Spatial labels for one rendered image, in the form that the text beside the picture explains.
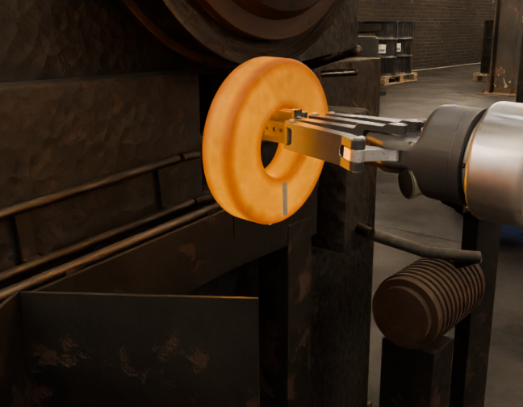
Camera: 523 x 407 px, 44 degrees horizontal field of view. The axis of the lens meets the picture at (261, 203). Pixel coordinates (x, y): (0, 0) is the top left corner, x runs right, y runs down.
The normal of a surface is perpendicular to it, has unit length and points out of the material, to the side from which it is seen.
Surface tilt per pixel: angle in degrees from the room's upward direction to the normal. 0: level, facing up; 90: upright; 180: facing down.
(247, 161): 93
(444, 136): 59
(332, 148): 89
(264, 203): 93
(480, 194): 113
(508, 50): 90
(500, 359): 0
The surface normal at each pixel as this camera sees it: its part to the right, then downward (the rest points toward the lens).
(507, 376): 0.00, -0.97
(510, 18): -0.64, 0.21
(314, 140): -0.80, 0.15
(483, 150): -0.59, -0.11
